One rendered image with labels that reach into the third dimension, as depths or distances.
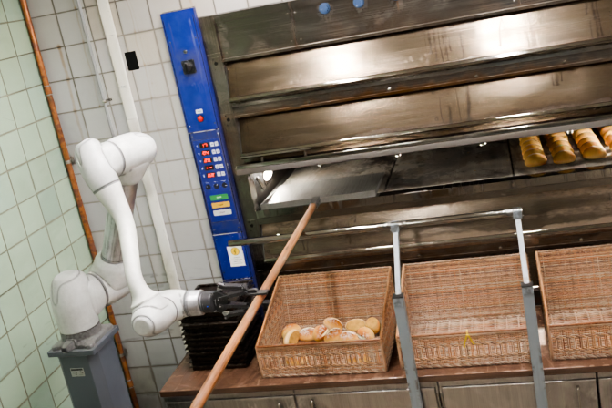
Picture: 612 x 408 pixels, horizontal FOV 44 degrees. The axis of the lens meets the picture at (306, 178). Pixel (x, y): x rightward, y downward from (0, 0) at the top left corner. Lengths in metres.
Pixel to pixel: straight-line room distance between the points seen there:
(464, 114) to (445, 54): 0.27
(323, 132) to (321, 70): 0.28
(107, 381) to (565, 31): 2.28
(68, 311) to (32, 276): 0.58
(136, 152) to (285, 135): 0.89
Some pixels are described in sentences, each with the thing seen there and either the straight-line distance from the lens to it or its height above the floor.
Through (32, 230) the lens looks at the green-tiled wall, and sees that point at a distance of 3.61.
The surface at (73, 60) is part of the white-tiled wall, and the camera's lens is 3.76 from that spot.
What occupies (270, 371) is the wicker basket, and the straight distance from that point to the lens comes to 3.35.
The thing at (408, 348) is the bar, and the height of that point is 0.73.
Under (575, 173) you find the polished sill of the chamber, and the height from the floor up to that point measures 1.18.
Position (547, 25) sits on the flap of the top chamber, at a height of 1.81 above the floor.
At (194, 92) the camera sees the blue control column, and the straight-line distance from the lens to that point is 3.50.
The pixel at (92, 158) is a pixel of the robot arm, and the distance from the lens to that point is 2.71.
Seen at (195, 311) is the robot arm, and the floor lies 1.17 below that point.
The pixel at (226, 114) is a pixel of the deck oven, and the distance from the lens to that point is 3.51.
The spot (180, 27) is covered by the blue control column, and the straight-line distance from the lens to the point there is 3.48.
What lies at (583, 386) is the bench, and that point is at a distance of 3.20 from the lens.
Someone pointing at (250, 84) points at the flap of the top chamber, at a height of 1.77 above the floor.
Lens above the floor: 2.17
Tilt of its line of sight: 14 degrees down
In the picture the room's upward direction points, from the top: 11 degrees counter-clockwise
